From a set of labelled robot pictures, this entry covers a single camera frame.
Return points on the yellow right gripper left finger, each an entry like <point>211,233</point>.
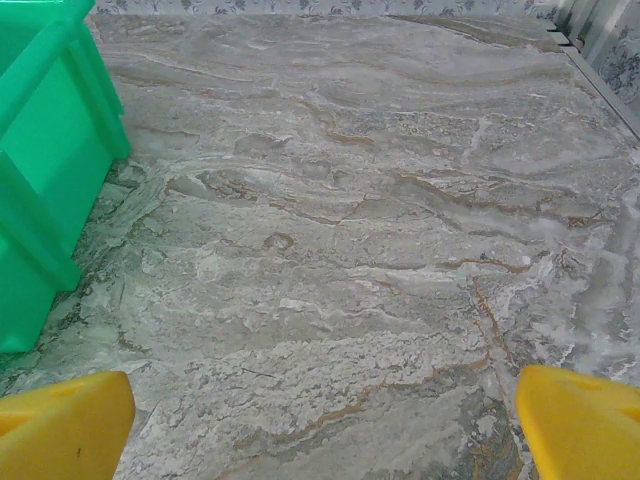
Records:
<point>60,430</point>

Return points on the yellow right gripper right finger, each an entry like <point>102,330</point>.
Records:
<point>585,430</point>

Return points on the green plastic bin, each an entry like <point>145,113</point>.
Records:
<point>45,125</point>

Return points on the aluminium frame post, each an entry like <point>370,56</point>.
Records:
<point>582,22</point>

